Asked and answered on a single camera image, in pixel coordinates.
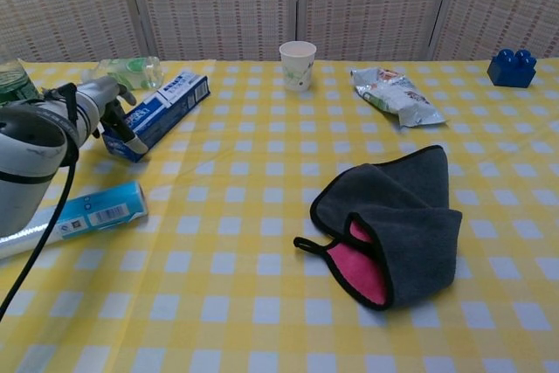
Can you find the cling film roll blue label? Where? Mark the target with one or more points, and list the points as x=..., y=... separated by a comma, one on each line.
x=100, y=213

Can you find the clear bottle light green label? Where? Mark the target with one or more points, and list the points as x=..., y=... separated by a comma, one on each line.
x=135, y=71

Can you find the blue toothpaste box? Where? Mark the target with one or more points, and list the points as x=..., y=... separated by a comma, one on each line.
x=170, y=108

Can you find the crumpled silver snack bag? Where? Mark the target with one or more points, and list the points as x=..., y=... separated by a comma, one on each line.
x=402, y=98

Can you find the white paper cup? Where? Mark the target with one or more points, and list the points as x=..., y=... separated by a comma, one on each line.
x=298, y=67

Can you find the green label water bottle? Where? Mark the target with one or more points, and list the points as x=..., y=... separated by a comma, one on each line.
x=15, y=82

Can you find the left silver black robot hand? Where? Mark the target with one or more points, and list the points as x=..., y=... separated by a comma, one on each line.
x=94, y=100

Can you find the woven folding screen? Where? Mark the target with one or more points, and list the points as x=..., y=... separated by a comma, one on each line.
x=218, y=2

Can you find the blue toy building block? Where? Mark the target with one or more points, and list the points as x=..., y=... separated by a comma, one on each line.
x=511, y=71

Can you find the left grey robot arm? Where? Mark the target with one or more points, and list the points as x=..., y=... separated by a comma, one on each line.
x=30, y=150

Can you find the yellow checked tablecloth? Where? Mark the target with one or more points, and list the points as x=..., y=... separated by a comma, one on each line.
x=244, y=259

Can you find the grey and pink towel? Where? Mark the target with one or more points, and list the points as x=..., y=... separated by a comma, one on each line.
x=410, y=216

